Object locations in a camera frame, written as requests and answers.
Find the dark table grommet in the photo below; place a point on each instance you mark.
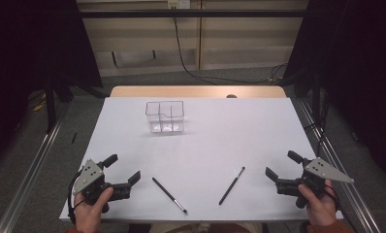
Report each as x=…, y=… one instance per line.
x=231, y=96

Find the clear plastic organizer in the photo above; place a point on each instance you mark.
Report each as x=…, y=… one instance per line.
x=167, y=127

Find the black wall bracket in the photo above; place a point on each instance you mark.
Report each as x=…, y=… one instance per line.
x=154, y=54
x=114, y=59

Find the person's left hand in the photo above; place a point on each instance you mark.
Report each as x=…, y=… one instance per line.
x=87, y=216

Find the white board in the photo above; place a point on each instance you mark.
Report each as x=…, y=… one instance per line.
x=213, y=139

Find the black curtain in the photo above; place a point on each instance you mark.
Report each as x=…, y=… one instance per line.
x=36, y=48
x=359, y=64

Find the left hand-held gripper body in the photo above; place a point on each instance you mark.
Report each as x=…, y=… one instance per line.
x=89, y=174

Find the white wall socket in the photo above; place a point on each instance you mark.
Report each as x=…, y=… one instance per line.
x=179, y=4

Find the aluminium floor rail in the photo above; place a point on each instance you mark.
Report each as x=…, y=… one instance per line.
x=32, y=168
x=343, y=168

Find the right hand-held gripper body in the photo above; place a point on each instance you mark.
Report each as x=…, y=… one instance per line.
x=323, y=170

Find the black pen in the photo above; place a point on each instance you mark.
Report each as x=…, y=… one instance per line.
x=168, y=194

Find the black horizontal bar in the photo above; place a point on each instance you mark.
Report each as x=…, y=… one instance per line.
x=194, y=13

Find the small black stick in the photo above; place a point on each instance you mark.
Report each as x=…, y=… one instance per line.
x=74, y=137

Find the black metal stand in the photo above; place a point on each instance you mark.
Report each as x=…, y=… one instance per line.
x=50, y=106

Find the person's right hand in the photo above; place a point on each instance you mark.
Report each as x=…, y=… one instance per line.
x=322, y=210

